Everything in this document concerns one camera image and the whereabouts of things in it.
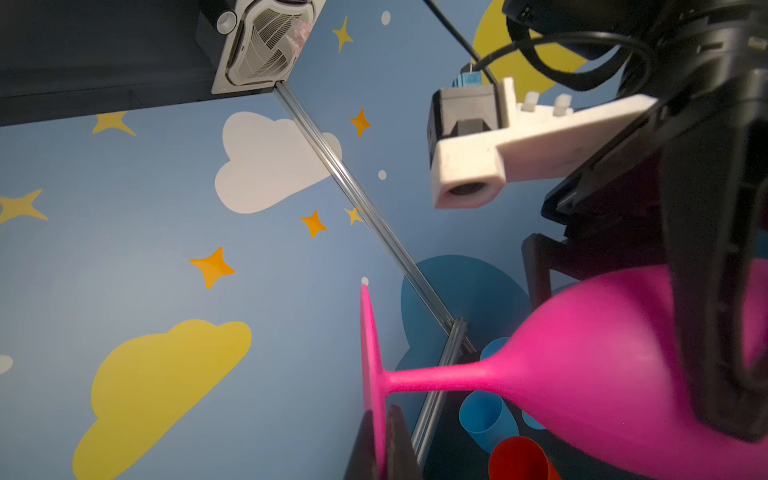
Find ceiling air vent unit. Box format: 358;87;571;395
195;0;326;95

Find red wine glass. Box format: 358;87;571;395
488;436;561;480

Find aluminium frame rails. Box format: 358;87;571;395
272;80;478;466

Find pink wine glass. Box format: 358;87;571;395
360;265;767;479

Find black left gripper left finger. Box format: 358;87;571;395
343;411;378;480

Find black right camera cable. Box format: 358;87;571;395
422;0;658;94

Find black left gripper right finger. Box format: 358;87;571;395
385;405;423;480

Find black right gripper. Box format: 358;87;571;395
521;1;767;443

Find blue wine glass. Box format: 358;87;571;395
459;391;520;454
480;337;545;430

